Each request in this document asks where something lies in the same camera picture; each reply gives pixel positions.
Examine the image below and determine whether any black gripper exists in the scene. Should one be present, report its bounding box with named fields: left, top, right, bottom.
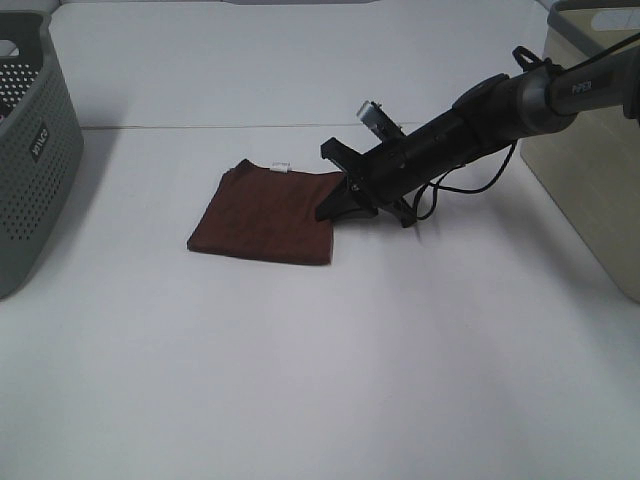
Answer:
left=315, top=134, right=425, bottom=227

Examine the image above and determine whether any small silver wrist camera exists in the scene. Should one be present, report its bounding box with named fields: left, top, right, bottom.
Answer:
left=356, top=100, right=404, bottom=142

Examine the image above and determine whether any brown towel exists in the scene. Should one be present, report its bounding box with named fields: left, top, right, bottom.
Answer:
left=187, top=159, right=344, bottom=266

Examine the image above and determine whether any grey perforated laundry basket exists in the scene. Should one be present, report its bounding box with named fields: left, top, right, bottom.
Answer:
left=1, top=10, right=84, bottom=297

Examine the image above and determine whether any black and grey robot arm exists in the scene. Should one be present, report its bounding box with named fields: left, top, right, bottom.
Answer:
left=315, top=35, right=639, bottom=227

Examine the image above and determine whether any black cable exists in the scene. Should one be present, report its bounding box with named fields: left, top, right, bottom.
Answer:
left=412, top=34, right=640, bottom=221

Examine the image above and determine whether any beige bin with grey rim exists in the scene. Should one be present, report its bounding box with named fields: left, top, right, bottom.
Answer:
left=521, top=1, right=639, bottom=300

